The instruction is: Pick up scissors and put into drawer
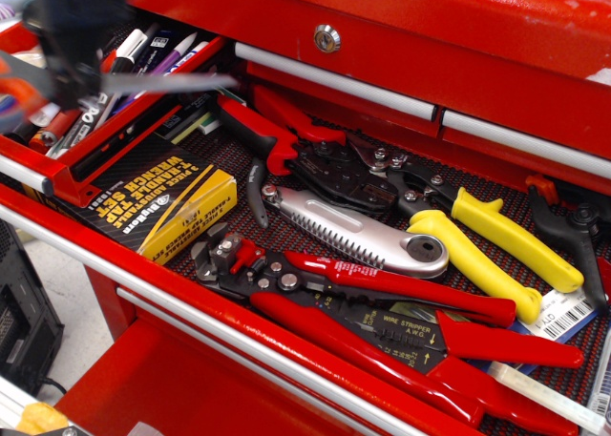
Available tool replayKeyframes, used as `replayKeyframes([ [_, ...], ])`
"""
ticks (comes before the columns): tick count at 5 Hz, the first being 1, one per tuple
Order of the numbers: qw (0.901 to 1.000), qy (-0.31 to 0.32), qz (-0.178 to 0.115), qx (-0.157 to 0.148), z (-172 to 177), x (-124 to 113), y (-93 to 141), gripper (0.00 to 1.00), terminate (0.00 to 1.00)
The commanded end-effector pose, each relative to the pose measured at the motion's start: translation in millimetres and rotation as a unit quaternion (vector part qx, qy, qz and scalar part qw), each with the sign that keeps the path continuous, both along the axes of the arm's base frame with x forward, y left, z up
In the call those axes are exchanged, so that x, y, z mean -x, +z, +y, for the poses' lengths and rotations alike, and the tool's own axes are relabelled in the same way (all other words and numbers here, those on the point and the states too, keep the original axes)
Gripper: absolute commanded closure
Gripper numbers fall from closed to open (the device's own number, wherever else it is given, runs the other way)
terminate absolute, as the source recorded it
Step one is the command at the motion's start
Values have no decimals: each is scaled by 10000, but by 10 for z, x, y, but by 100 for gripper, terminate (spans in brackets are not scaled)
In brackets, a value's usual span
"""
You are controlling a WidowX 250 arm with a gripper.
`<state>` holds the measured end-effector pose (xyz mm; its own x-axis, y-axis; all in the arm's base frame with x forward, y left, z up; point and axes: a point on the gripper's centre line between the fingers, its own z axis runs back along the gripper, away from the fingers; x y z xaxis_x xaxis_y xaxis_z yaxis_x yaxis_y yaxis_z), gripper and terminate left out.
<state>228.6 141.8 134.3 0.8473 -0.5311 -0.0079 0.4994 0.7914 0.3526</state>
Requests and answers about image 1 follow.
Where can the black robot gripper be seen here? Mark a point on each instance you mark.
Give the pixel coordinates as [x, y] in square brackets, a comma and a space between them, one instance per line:
[70, 33]

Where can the red flat wire stripper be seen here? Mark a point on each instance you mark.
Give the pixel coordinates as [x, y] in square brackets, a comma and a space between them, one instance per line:
[438, 360]

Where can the clear plastic tube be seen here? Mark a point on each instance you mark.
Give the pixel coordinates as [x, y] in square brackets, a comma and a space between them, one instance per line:
[578, 414]

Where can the yellow sponge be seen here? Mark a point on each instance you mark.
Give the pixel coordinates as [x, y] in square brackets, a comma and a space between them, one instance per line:
[38, 418]

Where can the white barcode label card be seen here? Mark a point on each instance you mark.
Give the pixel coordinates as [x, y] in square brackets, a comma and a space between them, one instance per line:
[561, 316]

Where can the black orange pliers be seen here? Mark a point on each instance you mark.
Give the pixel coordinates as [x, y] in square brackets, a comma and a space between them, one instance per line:
[573, 219]

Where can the black electronic box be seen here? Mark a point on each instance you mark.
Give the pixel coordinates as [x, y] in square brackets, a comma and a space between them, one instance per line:
[31, 332]

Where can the red automatic wire stripper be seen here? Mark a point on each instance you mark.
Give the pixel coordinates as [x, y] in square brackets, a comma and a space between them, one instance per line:
[282, 285]

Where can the silver folding saw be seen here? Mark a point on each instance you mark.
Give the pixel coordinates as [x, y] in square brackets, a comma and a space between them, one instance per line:
[359, 236]

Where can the red marker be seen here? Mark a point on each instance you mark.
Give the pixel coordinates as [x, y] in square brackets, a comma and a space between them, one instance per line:
[49, 135]

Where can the orange grey handled scissors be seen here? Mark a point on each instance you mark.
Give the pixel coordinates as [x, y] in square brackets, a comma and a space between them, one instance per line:
[33, 87]

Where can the black yellow tap wrench box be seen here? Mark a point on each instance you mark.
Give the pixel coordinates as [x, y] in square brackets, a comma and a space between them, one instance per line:
[156, 199]

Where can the purple pen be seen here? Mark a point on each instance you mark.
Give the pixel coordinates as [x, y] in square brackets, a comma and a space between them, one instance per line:
[170, 59]

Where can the red upper pen drawer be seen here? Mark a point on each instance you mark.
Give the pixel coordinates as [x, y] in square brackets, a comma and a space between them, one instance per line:
[72, 176]

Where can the red tool chest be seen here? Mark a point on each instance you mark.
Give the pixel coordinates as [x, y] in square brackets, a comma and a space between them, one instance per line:
[486, 92]

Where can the red black crimping pliers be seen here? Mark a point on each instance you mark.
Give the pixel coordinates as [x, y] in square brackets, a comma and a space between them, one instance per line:
[288, 143]

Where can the silver chest lock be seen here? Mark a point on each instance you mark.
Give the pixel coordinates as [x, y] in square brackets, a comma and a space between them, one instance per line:
[327, 39]

